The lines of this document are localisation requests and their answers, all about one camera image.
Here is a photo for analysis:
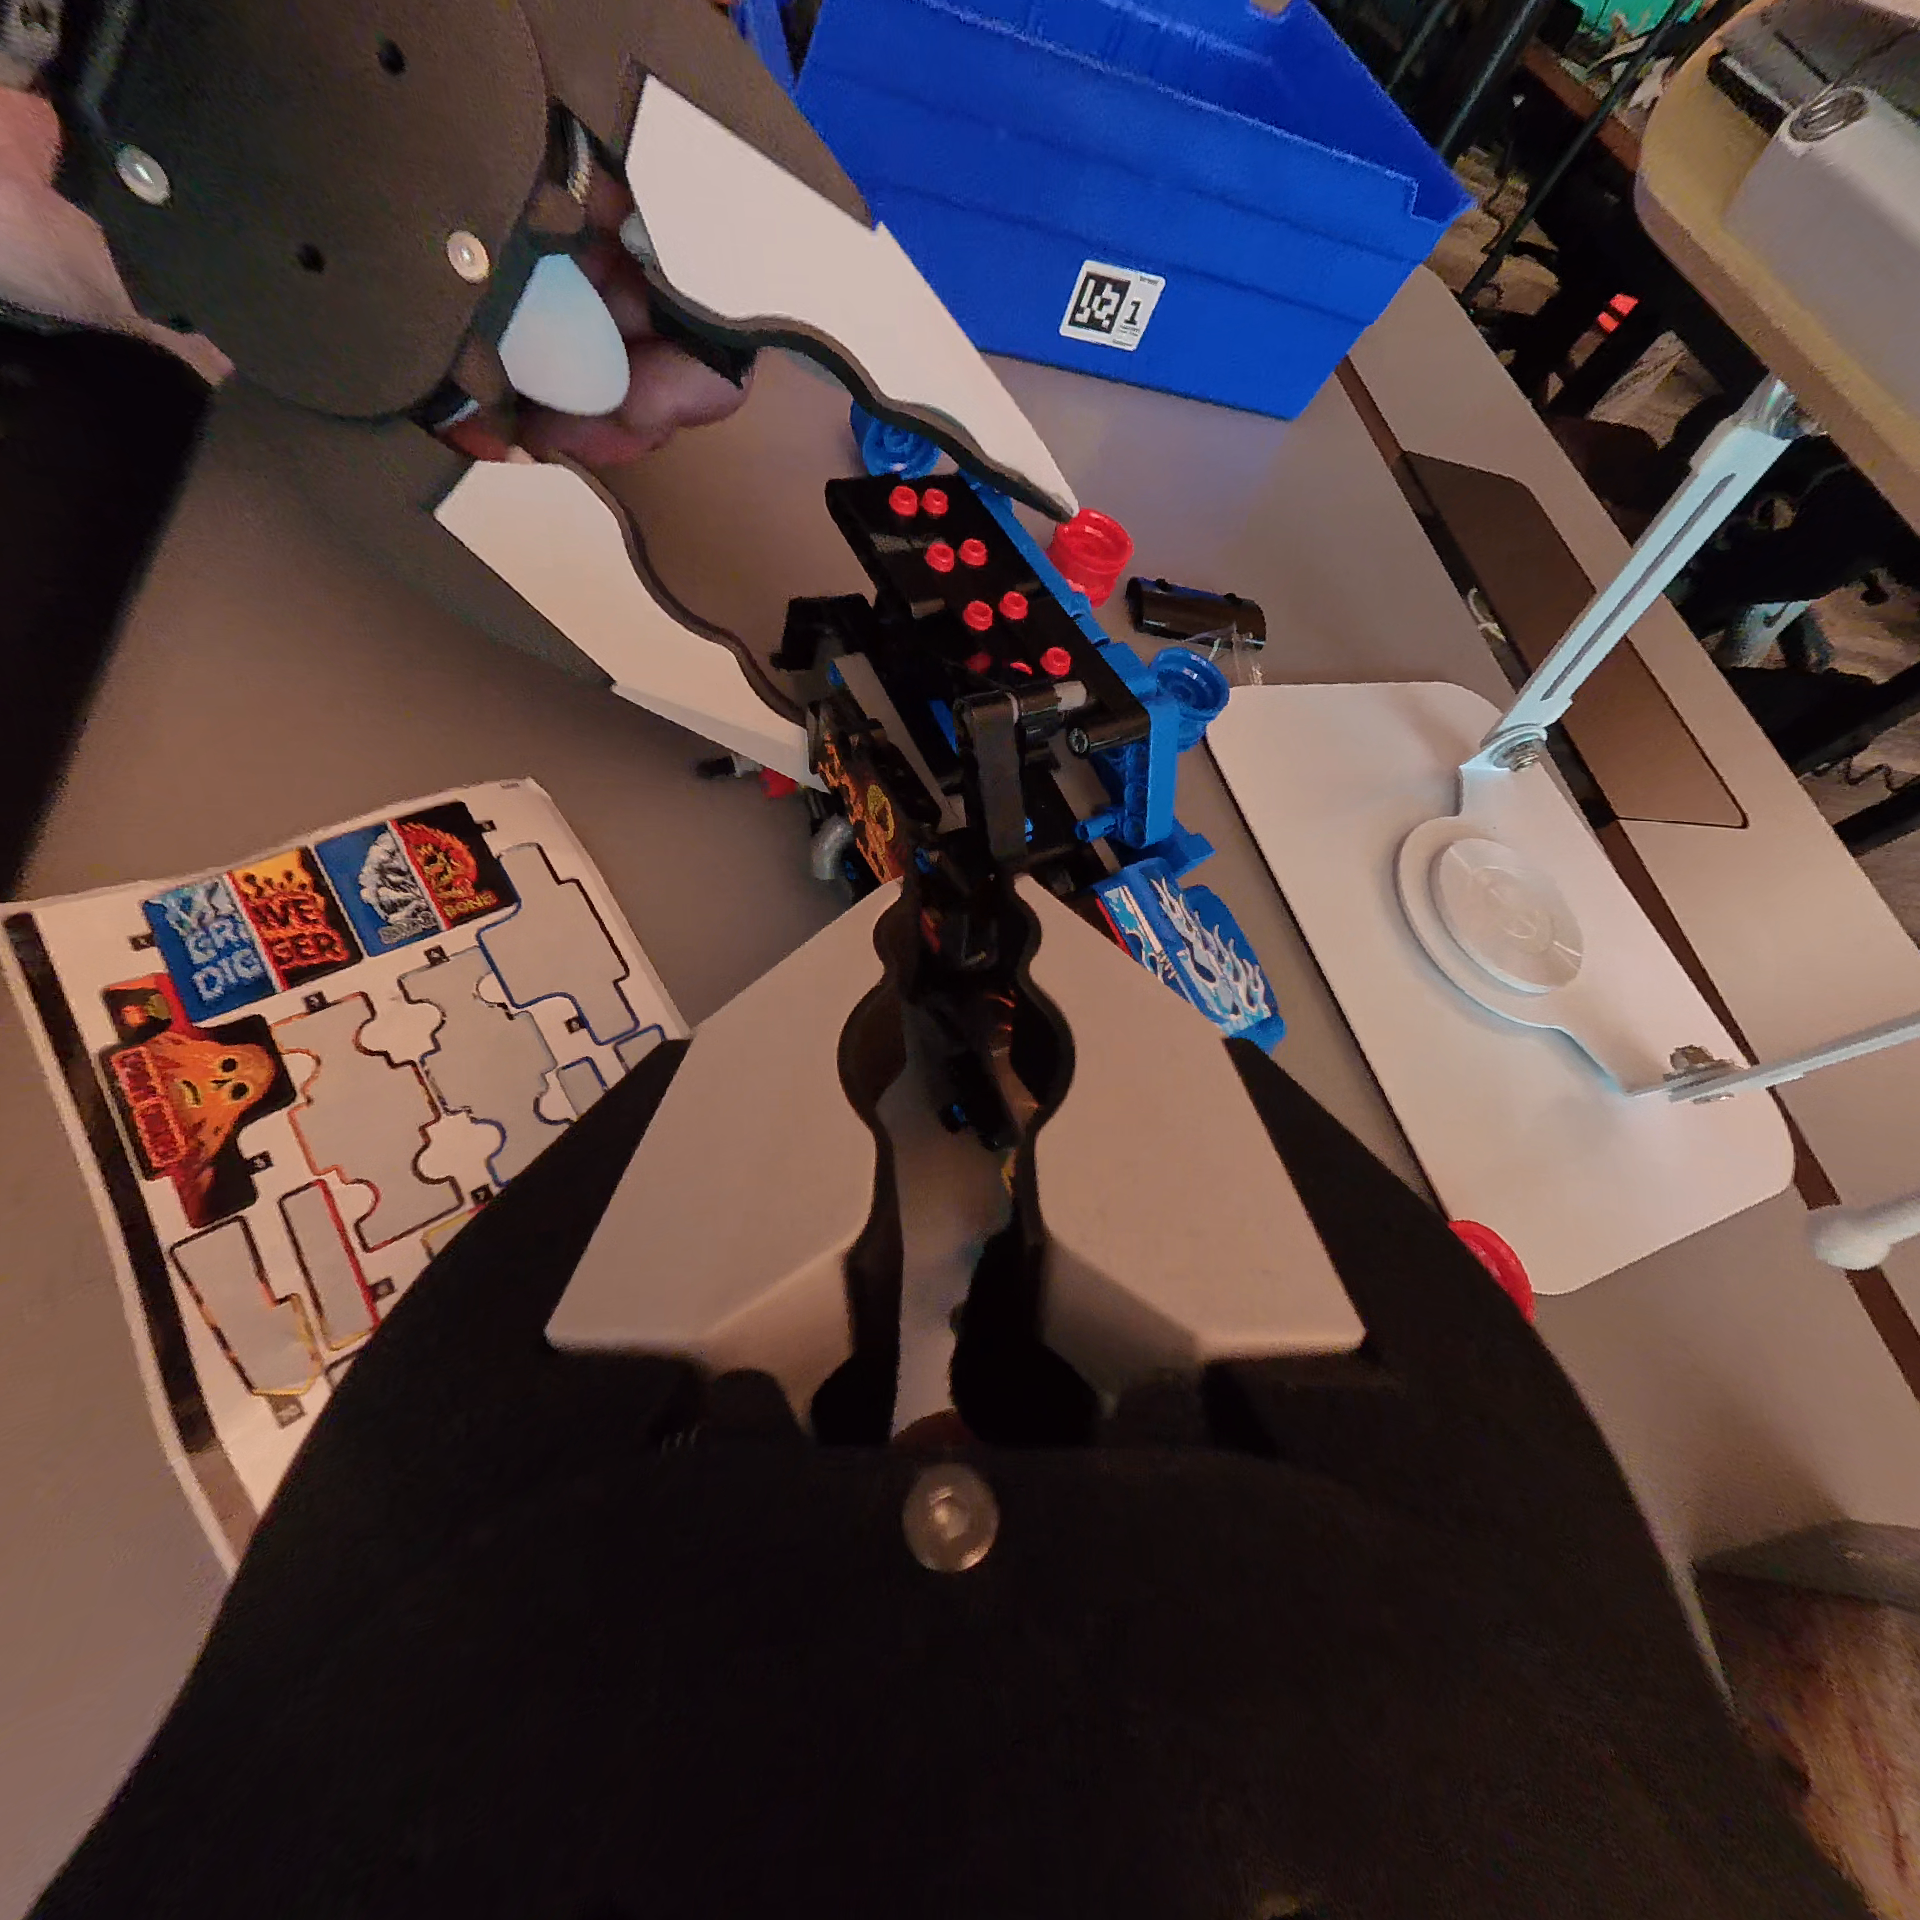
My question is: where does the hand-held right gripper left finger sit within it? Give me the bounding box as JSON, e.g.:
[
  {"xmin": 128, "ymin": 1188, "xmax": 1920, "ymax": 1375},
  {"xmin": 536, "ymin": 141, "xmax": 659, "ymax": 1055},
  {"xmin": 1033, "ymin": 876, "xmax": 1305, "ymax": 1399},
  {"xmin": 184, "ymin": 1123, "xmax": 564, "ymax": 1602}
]
[{"xmin": 550, "ymin": 880, "xmax": 920, "ymax": 1444}]

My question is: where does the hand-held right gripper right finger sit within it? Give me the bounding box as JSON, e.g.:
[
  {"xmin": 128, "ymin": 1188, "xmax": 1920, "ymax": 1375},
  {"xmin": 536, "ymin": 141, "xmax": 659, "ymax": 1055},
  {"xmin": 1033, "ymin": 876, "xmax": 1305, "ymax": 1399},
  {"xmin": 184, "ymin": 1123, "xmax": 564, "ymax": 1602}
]
[{"xmin": 943, "ymin": 871, "xmax": 1367, "ymax": 1428}]

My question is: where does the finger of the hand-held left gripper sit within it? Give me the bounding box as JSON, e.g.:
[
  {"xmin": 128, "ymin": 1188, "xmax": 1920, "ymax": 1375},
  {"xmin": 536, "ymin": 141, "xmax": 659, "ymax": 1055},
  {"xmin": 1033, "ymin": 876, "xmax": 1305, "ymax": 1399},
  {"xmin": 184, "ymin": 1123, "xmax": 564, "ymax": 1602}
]
[
  {"xmin": 432, "ymin": 455, "xmax": 829, "ymax": 793},
  {"xmin": 622, "ymin": 72, "xmax": 1081, "ymax": 522}
]

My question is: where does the blue black toy brick truck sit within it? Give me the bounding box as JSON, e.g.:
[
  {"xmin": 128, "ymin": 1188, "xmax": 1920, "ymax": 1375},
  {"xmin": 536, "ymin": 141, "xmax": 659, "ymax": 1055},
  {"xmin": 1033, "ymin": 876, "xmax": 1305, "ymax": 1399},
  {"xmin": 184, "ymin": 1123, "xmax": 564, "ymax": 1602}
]
[{"xmin": 697, "ymin": 473, "xmax": 1287, "ymax": 1159}]

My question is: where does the person's left forearm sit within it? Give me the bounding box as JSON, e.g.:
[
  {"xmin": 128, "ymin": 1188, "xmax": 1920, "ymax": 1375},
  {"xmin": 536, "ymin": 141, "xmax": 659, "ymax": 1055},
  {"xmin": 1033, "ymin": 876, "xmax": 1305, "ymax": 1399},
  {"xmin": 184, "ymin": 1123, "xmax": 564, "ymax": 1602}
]
[{"xmin": 0, "ymin": 0, "xmax": 235, "ymax": 377}]

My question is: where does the person's left hand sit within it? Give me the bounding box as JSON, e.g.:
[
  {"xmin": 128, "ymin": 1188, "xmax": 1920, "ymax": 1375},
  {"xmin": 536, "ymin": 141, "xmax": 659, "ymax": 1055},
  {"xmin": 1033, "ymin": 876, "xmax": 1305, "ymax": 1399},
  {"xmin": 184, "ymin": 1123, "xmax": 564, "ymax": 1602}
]
[{"xmin": 449, "ymin": 240, "xmax": 750, "ymax": 468}]

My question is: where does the blue wheel rim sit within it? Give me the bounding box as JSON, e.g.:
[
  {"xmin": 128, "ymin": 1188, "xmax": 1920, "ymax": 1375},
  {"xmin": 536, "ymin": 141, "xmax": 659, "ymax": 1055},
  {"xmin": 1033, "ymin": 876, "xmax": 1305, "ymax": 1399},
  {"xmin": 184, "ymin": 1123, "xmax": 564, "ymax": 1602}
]
[
  {"xmin": 850, "ymin": 403, "xmax": 949, "ymax": 486},
  {"xmin": 1145, "ymin": 646, "xmax": 1231, "ymax": 751}
]

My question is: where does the blue storage bin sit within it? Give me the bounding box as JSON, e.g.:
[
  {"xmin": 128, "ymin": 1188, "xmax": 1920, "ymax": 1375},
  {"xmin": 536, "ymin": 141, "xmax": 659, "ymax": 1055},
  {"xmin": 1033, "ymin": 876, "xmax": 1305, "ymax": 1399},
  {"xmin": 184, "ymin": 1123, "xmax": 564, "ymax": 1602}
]
[{"xmin": 733, "ymin": 0, "xmax": 1478, "ymax": 425}]

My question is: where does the red wheel rim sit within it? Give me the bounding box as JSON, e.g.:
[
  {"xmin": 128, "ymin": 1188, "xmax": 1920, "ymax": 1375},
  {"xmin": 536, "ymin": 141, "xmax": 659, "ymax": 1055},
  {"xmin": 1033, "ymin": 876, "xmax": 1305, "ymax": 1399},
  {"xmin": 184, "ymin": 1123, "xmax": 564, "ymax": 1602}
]
[
  {"xmin": 1051, "ymin": 508, "xmax": 1131, "ymax": 606},
  {"xmin": 1446, "ymin": 1220, "xmax": 1539, "ymax": 1325}
]

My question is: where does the white book stand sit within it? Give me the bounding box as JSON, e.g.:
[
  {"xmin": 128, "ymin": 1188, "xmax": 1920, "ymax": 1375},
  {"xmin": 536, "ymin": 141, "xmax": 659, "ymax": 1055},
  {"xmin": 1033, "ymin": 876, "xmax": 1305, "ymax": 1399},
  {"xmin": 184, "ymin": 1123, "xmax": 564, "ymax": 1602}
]
[{"xmin": 1205, "ymin": 0, "xmax": 1920, "ymax": 1301}]

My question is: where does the sticker sheet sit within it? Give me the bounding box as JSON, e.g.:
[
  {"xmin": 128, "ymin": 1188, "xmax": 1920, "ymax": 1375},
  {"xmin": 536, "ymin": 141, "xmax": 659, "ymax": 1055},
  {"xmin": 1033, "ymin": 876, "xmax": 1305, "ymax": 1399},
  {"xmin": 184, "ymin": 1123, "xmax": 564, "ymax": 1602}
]
[{"xmin": 0, "ymin": 778, "xmax": 697, "ymax": 1573}]

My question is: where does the black cylinder part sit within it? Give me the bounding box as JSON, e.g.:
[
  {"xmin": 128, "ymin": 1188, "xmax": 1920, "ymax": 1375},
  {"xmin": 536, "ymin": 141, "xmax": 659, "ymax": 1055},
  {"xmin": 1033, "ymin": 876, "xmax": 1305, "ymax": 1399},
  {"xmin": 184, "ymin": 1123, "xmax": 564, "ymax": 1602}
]
[{"xmin": 1126, "ymin": 576, "xmax": 1272, "ymax": 651}]

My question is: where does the brick set box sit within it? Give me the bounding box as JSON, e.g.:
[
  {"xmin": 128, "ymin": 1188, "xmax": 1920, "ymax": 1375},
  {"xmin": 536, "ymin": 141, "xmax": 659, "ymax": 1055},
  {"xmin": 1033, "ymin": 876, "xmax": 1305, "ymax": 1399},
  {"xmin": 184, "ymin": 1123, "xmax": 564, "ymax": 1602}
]
[{"xmin": 1694, "ymin": 1560, "xmax": 1920, "ymax": 1920}]

